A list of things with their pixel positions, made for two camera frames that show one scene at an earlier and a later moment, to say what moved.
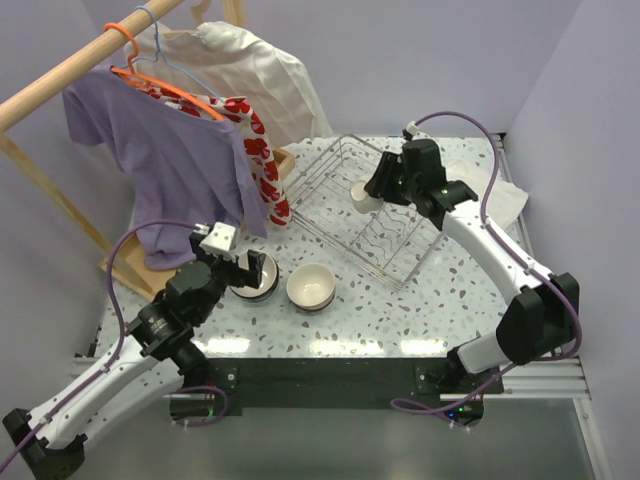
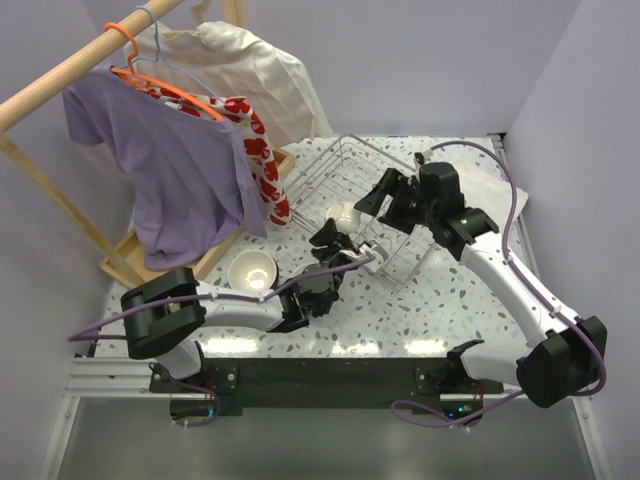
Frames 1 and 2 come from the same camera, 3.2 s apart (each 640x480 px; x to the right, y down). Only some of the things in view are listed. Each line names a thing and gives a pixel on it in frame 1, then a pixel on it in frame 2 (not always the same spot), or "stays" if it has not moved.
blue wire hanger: (159, 57) stays
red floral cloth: (239, 111) stays
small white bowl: (357, 191) to (345, 216)
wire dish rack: (393, 244) stays
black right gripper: (380, 185) to (373, 202)
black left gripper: (245, 267) to (331, 251)
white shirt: (222, 60) stays
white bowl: (269, 279) stays
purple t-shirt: (180, 163) stays
